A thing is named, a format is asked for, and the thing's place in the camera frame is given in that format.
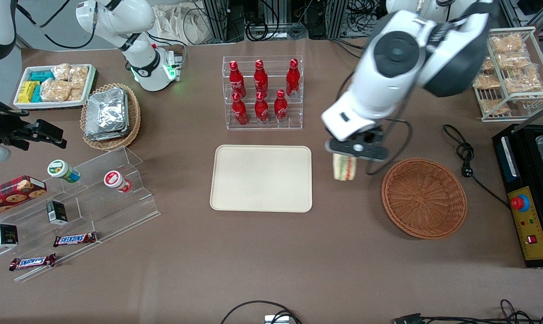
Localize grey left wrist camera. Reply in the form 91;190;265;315
324;137;390;163

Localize silver foil pack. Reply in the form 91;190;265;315
85;88;129;135
85;121;130;142

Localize yellow control panel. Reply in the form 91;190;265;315
507;186;543;261

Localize white cloth bags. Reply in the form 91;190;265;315
152;2;211;45

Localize red tartan cookie box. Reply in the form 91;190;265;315
0;175;47;220

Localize small black white-edged box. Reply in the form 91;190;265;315
0;224;19;249

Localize black left base cables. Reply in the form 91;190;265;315
328;37;366;59

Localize silver machine handle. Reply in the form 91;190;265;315
500;136;520;179

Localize red cola bottle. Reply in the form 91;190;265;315
286;58;301;97
229;60;247;98
253;59;269;95
274;89;289;123
232;92;249;126
254;91;270;125

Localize clear acrylic bottle rack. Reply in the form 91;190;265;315
222;55;304;131

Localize green-lid yoghurt cup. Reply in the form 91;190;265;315
47;159;81;183

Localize beige plastic tray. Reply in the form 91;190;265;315
210;144;313;213

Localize triangular sandwich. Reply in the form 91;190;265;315
332;153;358;181

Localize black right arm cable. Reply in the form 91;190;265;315
15;0;102;50

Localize aluminium frame post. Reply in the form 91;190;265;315
199;0;229;44
324;0;349;39

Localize yellow snack pack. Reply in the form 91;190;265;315
18;81;40;104

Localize black right base cable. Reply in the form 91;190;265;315
144;31;187;51

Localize small black green-label box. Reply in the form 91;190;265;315
46;200;68;225

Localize Snickers chocolate bar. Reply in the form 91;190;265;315
53;232;98;248
9;253;57;271

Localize clear acrylic stepped shelf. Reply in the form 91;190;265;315
0;146;161;283

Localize black tangled thin cables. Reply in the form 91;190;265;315
420;299;543;324

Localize oval tan wicker basket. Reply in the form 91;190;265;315
80;82;141;151

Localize black power cable with plug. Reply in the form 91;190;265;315
442;124;512;210

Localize red-lid yoghurt cup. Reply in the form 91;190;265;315
103;170;132;193

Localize black background cable bundle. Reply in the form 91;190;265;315
243;0;309;42
343;0;386;36

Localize round brown wicker basket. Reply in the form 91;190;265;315
381;157;468;240

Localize white rectangular snack tray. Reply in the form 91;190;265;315
13;63;96;110

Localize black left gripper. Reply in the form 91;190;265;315
365;127;386;146

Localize black looped cable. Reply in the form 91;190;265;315
220;300;303;324

